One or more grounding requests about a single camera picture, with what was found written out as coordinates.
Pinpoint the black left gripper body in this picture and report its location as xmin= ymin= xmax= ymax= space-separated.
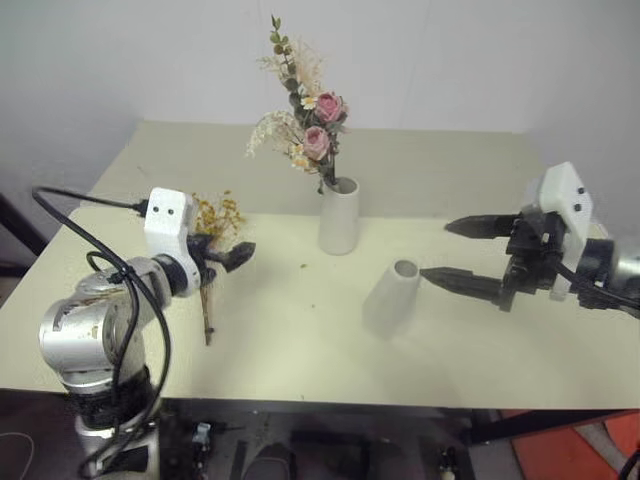
xmin=186 ymin=233 xmax=225 ymax=287

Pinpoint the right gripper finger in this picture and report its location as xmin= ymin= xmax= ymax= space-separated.
xmin=444 ymin=213 xmax=523 ymax=241
xmin=418 ymin=266 xmax=504 ymax=305

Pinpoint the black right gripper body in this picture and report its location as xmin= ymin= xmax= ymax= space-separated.
xmin=498 ymin=209 xmax=572 ymax=314

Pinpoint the yellow dried flower bouquet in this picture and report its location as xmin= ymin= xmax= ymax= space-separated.
xmin=191 ymin=189 xmax=247 ymax=347

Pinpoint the pink rose flower bouquet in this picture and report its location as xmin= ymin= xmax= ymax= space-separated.
xmin=243 ymin=14 xmax=351 ymax=196

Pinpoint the short white ceramic vase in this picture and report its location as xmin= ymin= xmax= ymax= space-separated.
xmin=361 ymin=259 xmax=422 ymax=342

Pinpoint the tall white ceramic vase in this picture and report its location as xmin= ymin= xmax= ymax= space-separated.
xmin=318 ymin=176 xmax=361 ymax=257

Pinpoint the dark furniture beside table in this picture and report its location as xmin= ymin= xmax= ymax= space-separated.
xmin=0 ymin=191 xmax=52 ymax=306

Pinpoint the orange object under table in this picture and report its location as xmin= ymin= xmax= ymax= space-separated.
xmin=499 ymin=408 xmax=640 ymax=480

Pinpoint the dark rounded shape under table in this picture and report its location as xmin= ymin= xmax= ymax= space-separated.
xmin=242 ymin=441 xmax=298 ymax=480

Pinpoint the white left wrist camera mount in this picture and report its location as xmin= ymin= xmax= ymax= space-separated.
xmin=143 ymin=187 xmax=200 ymax=299

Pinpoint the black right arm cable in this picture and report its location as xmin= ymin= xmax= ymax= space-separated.
xmin=553 ymin=259 xmax=640 ymax=321

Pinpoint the black table frame bar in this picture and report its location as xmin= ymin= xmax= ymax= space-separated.
xmin=468 ymin=409 xmax=621 ymax=446

